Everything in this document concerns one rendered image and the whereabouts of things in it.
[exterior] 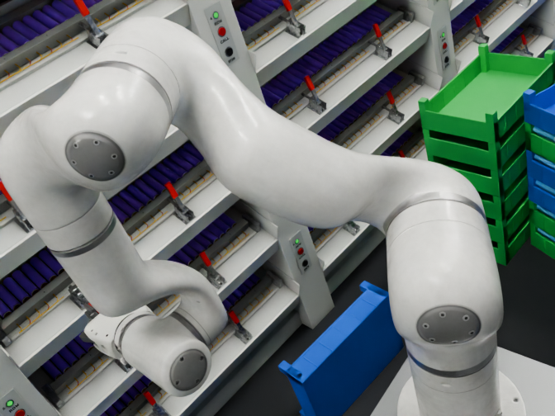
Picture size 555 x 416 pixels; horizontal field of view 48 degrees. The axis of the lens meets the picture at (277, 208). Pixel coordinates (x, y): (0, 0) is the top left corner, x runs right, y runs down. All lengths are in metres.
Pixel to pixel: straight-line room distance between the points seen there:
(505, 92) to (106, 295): 1.19
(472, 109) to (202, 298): 0.96
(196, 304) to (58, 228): 0.27
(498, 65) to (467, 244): 1.15
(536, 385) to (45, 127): 0.81
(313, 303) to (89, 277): 0.96
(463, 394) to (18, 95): 0.80
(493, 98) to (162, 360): 1.11
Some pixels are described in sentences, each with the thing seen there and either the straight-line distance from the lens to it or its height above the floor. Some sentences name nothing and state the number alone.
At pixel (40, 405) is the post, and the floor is 0.43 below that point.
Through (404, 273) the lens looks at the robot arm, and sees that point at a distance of 0.67.
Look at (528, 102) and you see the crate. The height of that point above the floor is 0.46.
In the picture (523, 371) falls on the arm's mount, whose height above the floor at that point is 0.38.
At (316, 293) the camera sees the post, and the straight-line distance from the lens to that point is 1.67.
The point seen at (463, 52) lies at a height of 0.35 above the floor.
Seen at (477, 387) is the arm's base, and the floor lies 0.53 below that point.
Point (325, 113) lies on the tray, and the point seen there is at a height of 0.54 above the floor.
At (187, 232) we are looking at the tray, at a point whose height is 0.52.
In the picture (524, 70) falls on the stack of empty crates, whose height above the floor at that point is 0.42.
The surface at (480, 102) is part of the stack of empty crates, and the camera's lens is 1.67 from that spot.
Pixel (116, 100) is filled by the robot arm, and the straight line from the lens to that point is 0.57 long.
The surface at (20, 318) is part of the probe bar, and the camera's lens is 1.25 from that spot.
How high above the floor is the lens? 1.27
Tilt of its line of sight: 36 degrees down
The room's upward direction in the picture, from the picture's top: 20 degrees counter-clockwise
